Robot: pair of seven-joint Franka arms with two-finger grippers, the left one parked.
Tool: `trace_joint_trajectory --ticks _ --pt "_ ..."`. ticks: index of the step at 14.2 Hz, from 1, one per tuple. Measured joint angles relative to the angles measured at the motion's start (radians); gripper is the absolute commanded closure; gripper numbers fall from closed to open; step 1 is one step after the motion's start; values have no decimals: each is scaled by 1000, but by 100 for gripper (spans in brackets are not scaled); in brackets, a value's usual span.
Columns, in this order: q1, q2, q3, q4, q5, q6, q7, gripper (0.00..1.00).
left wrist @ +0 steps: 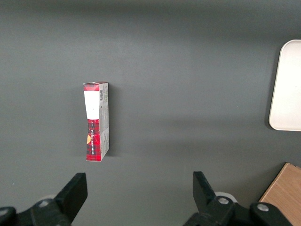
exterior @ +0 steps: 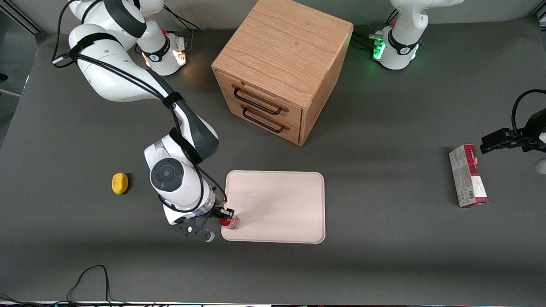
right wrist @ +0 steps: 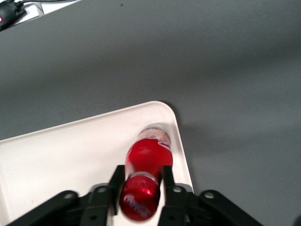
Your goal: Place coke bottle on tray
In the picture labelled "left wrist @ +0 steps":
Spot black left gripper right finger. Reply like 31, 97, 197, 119
182, 171, 293, 226

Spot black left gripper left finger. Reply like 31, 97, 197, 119
0, 172, 88, 226

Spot beige rectangular tray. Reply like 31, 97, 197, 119
268, 39, 301, 132

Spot red plaid carton box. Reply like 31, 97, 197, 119
83, 81, 111, 163

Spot wooden drawer cabinet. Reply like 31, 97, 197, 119
258, 162, 301, 226

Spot dark grey table mat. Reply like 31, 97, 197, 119
0, 0, 301, 226

